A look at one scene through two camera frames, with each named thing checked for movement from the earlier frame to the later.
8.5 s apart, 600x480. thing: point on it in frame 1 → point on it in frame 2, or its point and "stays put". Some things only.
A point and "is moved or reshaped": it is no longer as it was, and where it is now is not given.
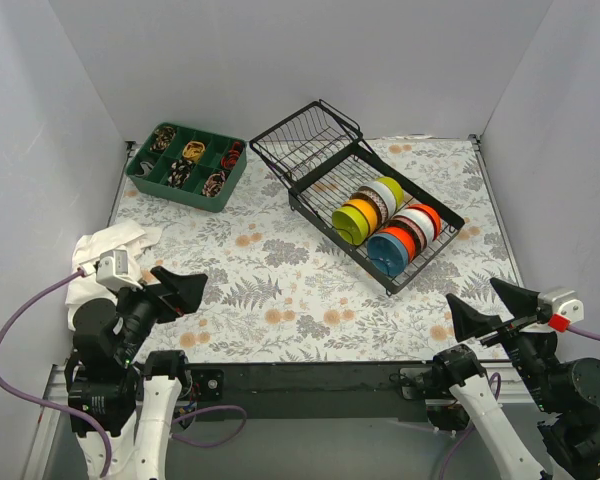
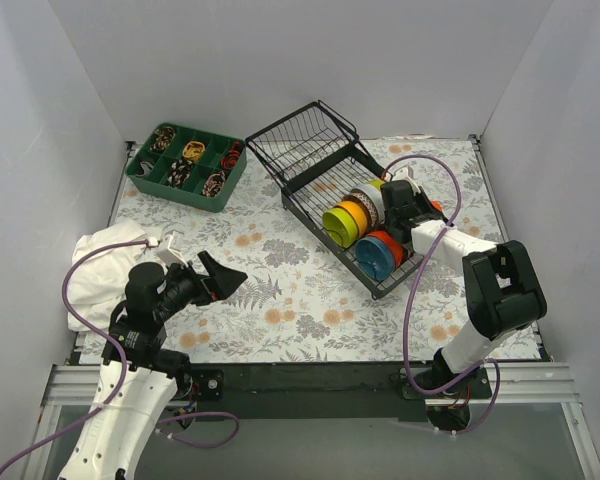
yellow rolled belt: x=193 y=151 stays put
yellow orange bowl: x=369 y=213 → x=358 y=214
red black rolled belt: x=228 y=161 stays put
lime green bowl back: x=396 y=189 is moved or reshaped
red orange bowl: x=433 y=215 is moved or reshaped
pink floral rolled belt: x=214 y=184 stays put
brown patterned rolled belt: x=163 y=137 stays put
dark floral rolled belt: x=180 y=171 stays put
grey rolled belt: x=147 y=167 stays put
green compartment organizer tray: x=191 y=166 stays put
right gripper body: x=503 y=330 → x=397 y=209
